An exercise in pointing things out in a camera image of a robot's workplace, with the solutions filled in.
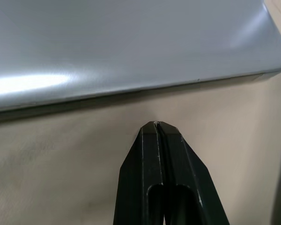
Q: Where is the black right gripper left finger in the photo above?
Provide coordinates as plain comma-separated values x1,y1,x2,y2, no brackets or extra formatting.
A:
112,120,166,225

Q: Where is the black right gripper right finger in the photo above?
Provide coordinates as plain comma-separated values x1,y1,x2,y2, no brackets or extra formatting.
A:
157,121,230,225

